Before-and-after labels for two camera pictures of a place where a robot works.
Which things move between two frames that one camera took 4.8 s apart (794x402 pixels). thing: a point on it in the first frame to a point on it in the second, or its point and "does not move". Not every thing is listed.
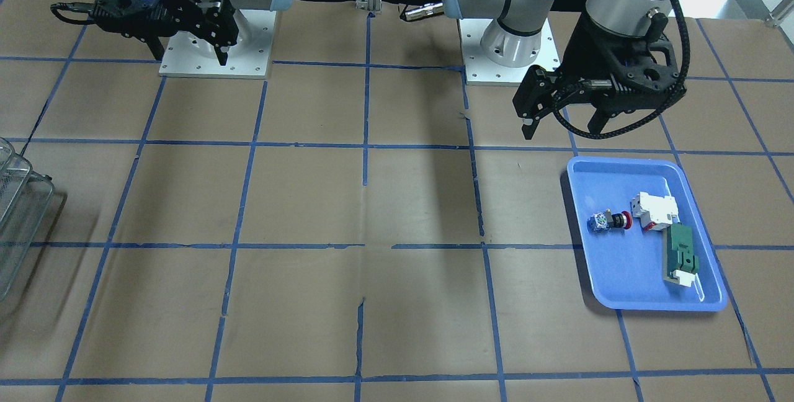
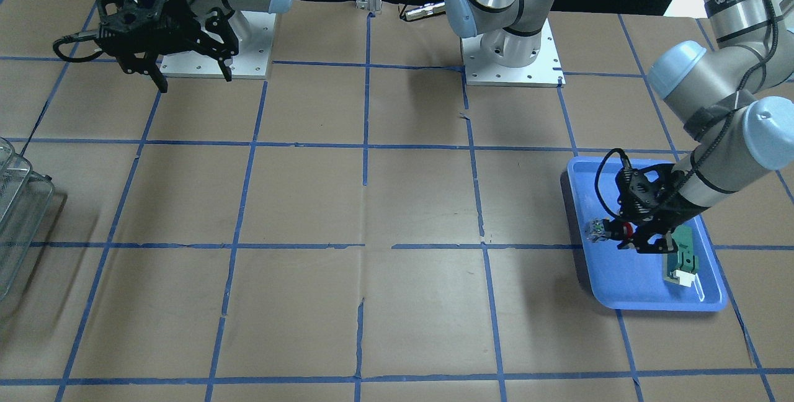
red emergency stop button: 600,222 to 628,231
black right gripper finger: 154,44 to 149,66
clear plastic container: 26,199 does not move
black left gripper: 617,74 to 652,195
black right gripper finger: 220,28 does not move
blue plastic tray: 626,266 does not move
